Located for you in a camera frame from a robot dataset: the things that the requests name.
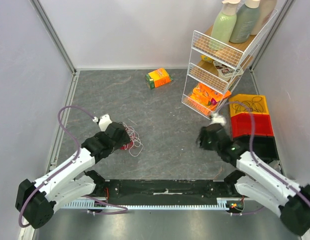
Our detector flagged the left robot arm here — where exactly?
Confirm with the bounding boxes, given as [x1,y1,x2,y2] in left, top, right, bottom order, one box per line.
[15,122,131,229]

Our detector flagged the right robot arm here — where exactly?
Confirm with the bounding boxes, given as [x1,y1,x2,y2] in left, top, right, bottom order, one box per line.
[197,123,310,237]

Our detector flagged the red storage bin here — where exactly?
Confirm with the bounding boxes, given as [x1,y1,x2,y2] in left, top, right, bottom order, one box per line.
[231,113,274,138]

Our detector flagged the orange purple snack box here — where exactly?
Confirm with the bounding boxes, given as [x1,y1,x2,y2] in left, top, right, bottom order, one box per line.
[199,83,231,110]

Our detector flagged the yellow storage bin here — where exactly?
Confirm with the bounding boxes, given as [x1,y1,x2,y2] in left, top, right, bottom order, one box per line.
[229,94,269,117]

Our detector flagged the orange snack box front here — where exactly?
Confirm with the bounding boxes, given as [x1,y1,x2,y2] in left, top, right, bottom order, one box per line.
[190,87,211,106]

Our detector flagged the black storage bin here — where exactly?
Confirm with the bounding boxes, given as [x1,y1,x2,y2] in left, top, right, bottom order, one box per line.
[233,134,279,163]

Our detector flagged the white snack pouch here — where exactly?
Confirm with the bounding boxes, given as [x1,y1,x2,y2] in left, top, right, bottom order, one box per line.
[213,60,244,82]

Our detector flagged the orange green snack box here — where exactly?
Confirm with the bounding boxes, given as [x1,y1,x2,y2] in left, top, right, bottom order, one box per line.
[145,68,172,90]

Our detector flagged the yellow snack packet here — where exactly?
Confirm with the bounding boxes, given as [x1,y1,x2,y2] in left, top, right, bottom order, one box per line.
[201,54,214,64]

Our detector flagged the light green pump bottle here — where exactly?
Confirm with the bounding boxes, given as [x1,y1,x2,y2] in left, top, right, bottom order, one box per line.
[209,0,240,51]

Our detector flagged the grey green pump bottle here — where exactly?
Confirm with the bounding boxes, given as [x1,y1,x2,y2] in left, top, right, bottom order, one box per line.
[229,0,260,44]

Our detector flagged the beige pink bottle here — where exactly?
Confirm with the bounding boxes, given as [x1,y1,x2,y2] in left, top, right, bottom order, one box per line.
[250,0,277,36]

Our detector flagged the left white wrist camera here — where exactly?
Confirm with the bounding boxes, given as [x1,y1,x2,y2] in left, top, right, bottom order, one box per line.
[92,114,113,132]

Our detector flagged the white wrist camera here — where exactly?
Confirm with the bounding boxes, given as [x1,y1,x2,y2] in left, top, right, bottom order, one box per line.
[92,114,113,132]
[210,112,227,127]

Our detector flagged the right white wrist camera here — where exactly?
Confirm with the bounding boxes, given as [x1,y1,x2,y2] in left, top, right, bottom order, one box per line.
[210,112,227,127]

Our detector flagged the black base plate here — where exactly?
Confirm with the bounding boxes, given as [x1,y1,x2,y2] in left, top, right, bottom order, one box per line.
[95,179,241,199]

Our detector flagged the white wire shelf rack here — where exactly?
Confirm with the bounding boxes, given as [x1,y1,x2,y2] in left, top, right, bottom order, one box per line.
[182,9,278,119]

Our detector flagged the slotted cable duct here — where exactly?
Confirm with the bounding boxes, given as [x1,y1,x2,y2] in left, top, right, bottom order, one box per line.
[62,198,236,211]

